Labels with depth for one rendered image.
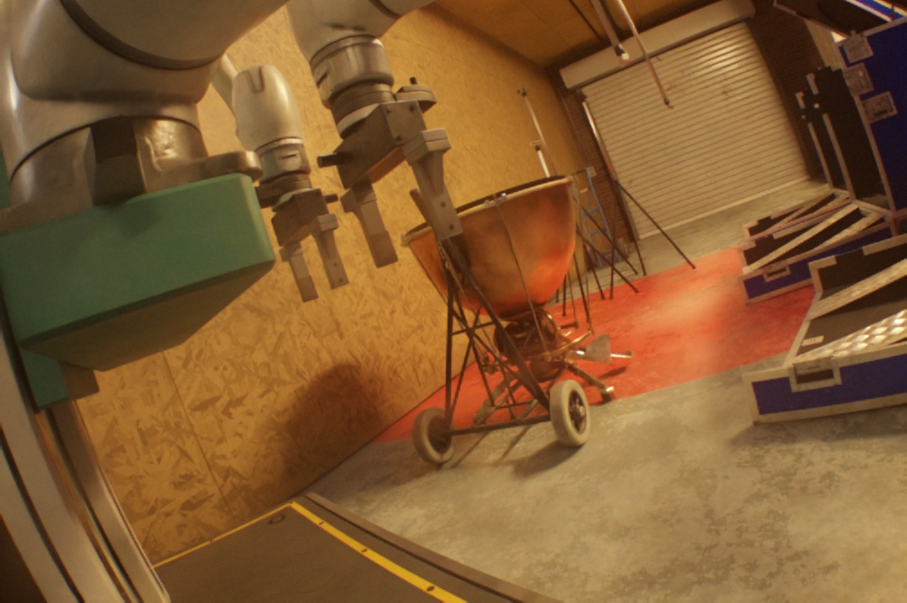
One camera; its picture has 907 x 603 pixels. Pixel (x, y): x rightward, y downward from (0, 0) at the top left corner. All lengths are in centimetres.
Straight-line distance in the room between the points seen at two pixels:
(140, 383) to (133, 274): 150
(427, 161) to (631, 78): 799
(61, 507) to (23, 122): 28
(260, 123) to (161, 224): 55
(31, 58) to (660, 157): 815
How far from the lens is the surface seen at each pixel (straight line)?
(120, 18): 30
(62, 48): 33
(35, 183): 34
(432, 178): 50
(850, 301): 191
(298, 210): 76
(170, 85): 35
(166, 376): 182
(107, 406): 172
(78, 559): 47
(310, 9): 61
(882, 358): 123
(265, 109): 83
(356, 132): 57
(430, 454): 174
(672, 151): 825
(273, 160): 81
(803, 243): 303
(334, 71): 58
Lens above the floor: 63
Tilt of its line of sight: level
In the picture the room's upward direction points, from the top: 20 degrees counter-clockwise
